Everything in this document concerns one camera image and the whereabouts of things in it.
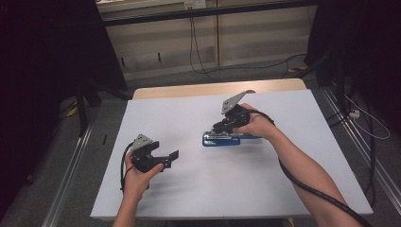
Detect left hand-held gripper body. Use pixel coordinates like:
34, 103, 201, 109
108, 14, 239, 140
130, 133, 166, 174

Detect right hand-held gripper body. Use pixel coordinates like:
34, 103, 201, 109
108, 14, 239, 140
217, 89, 257, 133

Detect blue stapler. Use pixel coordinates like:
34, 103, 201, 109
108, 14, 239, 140
201, 131, 263, 148

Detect person's right hand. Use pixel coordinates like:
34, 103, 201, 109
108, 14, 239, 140
232, 102, 279, 142

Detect person's left hand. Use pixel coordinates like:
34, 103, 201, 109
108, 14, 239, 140
124, 150, 166, 202

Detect white table mat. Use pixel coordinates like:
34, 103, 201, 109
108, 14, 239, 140
90, 89, 374, 220

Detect black metal stand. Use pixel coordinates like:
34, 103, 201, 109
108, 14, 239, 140
75, 83, 102, 137

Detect black horizontal bar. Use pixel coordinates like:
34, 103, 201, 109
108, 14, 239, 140
101, 0, 318, 28

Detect black curtain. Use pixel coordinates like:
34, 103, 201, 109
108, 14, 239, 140
305, 0, 401, 127
0, 0, 129, 218

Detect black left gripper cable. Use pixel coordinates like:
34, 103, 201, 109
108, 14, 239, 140
119, 141, 136, 194

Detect black wall cable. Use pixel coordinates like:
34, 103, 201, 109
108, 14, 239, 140
191, 9, 307, 76
188, 8, 220, 83

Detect aluminium floor rail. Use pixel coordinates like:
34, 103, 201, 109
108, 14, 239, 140
321, 87, 401, 207
41, 124, 94, 227

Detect white wall socket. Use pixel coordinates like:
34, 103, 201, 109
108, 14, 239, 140
183, 0, 207, 9

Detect white floor cable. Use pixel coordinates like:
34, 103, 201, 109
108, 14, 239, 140
344, 94, 392, 141

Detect black floor cable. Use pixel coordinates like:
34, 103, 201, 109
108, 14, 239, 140
357, 103, 378, 208

